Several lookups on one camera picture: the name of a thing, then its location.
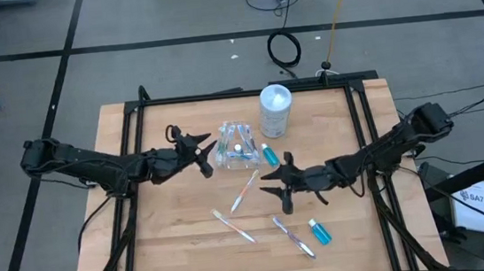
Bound purple toothbrush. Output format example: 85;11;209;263
245;125;259;153
271;212;317;264

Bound black aluminium table frame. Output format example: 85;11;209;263
57;57;450;271

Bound black metal beam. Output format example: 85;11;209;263
420;147;484;203

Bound orange toothbrush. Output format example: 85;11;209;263
226;168;263;214
211;205;257;247

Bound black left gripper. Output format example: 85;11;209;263
170;122;220;167

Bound black coiled cable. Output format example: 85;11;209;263
261;0;307;82

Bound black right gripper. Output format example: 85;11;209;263
255;148;323;199

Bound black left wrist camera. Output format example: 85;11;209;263
197;152;215;180

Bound white printed box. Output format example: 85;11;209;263
449;181;484;237

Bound black camera stand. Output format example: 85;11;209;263
317;58;340;85

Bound white wipes canister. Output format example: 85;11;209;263
255;81;297;141

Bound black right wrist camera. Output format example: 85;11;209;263
279;191;297;216

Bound clear plastic container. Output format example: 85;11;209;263
210;116;262;174

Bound green toothbrush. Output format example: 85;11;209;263
215;126;230;154

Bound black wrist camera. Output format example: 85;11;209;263
197;152;215;180
279;191;297;216

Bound yellow hanging cable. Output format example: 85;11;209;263
320;0;363;64

